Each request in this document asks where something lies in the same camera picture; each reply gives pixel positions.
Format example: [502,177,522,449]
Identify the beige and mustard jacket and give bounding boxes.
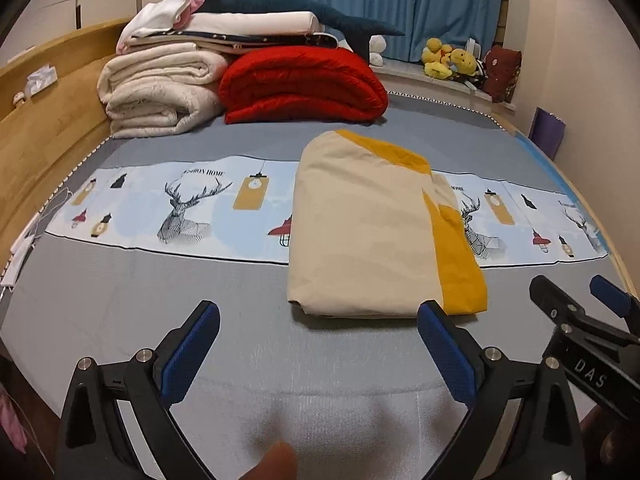
[288,130,488,318]

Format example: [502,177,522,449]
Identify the person's right hand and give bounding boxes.
[580,405,639,479]

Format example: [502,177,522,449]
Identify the person's left hand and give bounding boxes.
[240,441,298,480]

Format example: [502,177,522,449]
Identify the grey bed mattress sheet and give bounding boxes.
[1,96,626,479]

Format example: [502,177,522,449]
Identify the purple paper bag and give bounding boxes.
[528,107,566,160]

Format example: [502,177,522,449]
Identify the dark red plush cushion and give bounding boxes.
[483,44,522,103]

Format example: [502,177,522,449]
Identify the cream folded blanket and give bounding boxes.
[96,42,230,139]

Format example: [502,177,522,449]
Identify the wooden headboard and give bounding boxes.
[1,18,126,261]

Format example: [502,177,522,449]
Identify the yellow plush toys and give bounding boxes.
[421,38,482,81]

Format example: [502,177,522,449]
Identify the red folded quilt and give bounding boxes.
[218,47,388,125]

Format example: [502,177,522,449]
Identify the tissue pack on headboard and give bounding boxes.
[24,64,58,98]

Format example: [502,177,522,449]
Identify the white plush toy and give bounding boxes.
[369,35,387,67]

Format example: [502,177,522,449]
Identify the white folded bedding stack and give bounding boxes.
[116,0,340,55]

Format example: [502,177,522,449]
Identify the teal plush shark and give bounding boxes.
[200,0,405,61]

